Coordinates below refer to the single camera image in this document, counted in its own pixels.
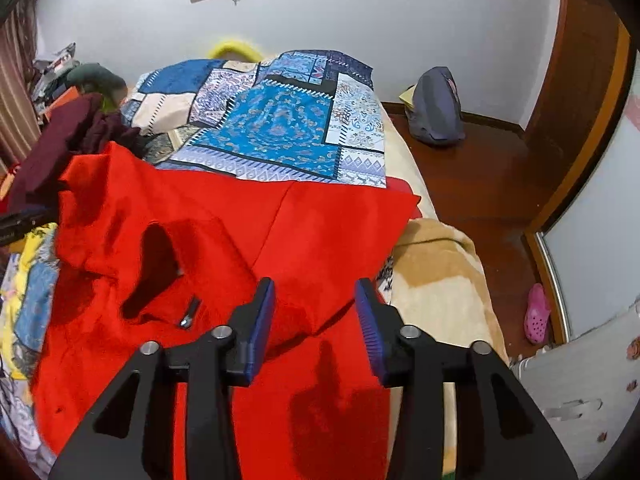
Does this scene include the yellow printed t-shirt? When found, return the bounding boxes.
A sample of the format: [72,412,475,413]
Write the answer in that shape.
[1,222,60,380]

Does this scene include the blue patchwork quilt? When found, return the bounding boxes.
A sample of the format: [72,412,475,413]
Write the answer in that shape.
[120,50,386,188]

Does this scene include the orange box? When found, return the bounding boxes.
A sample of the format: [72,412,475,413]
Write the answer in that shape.
[44,87,80,122]

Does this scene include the grey backpack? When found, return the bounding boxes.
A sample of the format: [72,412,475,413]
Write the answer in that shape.
[406,66,465,148]

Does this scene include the white floral pillow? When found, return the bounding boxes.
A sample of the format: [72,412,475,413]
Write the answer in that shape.
[512,304,639,479]

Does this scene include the red zip jacket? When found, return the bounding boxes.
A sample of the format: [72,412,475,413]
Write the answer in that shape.
[32,144,418,479]

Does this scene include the wooden wardrobe frame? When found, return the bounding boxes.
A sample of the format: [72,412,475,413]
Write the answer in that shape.
[524,0,636,344]

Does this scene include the white heart sliding door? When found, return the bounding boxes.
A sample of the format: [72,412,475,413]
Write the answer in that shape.
[542,70,640,339]

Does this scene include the folded maroon garment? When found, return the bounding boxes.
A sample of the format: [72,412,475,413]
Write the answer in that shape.
[8,93,140,212]

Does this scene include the beige fleece blanket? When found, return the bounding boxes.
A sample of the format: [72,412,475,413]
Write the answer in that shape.
[380,109,511,476]

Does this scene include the pink croc shoe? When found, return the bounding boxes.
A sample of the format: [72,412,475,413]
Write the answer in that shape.
[523,283,551,344]

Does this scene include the pile of clutter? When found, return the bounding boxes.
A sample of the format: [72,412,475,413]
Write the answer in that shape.
[30,42,79,104]

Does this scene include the striped brown curtain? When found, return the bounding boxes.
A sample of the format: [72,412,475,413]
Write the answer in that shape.
[1,0,40,171]

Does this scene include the yellow curved tube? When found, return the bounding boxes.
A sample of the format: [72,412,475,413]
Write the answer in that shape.
[207,39,265,63]

